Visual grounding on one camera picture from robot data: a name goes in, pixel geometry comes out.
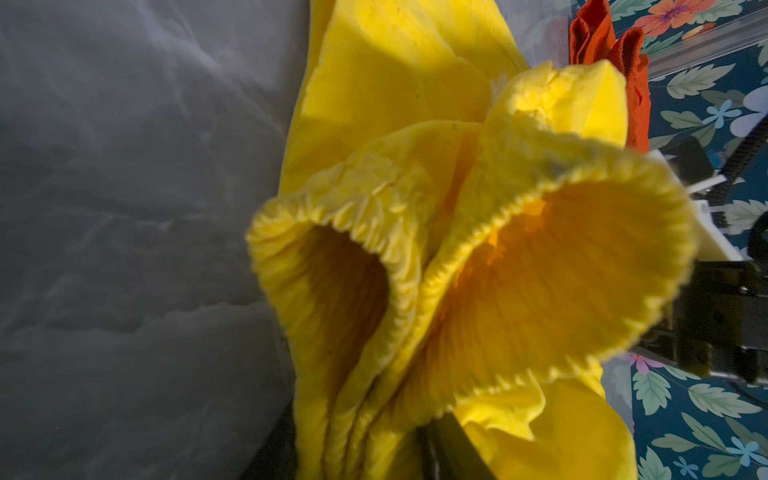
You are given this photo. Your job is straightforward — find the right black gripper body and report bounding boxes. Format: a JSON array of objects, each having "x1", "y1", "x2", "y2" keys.
[{"x1": 635, "y1": 261, "x2": 767, "y2": 384}]

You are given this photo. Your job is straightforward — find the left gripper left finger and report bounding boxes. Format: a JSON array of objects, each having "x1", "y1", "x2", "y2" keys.
[{"x1": 239, "y1": 402, "x2": 298, "y2": 480}]

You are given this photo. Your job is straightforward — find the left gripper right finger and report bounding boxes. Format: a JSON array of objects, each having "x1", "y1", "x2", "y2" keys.
[{"x1": 416, "y1": 413, "x2": 496, "y2": 480}]

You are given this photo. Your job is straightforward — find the yellow shorts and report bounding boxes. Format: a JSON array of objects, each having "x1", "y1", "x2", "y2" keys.
[{"x1": 247, "y1": 1, "x2": 697, "y2": 479}]

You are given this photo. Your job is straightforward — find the orange shorts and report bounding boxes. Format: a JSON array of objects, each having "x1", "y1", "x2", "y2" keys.
[{"x1": 569, "y1": 0, "x2": 651, "y2": 152}]

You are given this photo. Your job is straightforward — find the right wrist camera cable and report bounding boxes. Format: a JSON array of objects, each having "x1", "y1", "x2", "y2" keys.
[{"x1": 704, "y1": 113, "x2": 768, "y2": 208}]

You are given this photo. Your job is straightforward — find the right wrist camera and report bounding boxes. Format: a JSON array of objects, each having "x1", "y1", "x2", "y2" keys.
[{"x1": 648, "y1": 138, "x2": 743, "y2": 262}]

